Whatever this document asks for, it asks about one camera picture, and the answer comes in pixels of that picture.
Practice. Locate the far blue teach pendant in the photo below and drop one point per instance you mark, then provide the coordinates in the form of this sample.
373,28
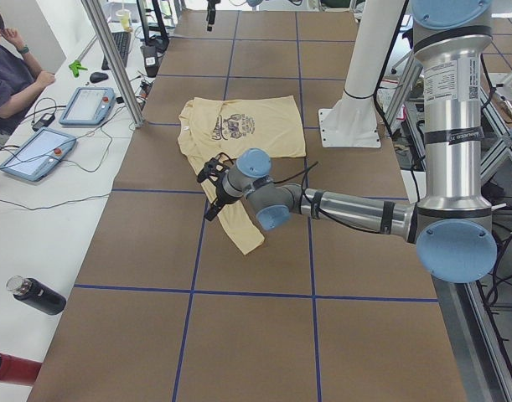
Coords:
88,106

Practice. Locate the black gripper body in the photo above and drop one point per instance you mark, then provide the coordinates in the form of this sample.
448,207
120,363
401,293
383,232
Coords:
224,195

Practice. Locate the aluminium frame post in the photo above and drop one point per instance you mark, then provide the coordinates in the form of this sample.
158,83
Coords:
98,21

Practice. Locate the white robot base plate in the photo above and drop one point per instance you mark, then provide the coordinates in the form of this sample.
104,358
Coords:
348,128

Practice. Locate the near blue teach pendant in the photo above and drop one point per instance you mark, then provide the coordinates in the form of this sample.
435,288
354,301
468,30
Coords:
39,155

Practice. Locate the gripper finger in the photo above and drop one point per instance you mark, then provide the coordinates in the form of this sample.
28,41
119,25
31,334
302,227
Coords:
217,207
210,214

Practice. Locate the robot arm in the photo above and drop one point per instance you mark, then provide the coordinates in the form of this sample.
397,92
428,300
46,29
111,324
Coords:
379,23
450,221

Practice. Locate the black keyboard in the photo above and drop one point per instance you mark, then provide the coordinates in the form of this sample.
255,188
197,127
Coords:
122,41

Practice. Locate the cream long-sleeve graphic shirt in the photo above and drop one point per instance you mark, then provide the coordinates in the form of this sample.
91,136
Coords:
211,127

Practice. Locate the red thermos bottle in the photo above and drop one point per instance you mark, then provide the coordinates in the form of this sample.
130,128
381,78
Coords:
19,371

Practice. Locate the green plastic clamp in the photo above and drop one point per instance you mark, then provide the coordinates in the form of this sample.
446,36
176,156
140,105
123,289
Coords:
76,67

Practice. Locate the black thermos bottle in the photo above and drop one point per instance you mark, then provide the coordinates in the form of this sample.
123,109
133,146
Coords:
36,295

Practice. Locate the seated person in grey shirt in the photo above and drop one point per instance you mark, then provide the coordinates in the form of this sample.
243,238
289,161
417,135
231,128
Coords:
22,79

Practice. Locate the blue teach pendant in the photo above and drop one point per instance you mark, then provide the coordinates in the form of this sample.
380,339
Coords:
88,106
39,155

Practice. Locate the brown paper table cover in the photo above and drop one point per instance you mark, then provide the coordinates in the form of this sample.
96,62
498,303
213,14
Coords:
165,307

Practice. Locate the black computer mouse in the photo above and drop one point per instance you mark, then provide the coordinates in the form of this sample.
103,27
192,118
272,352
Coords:
97,77

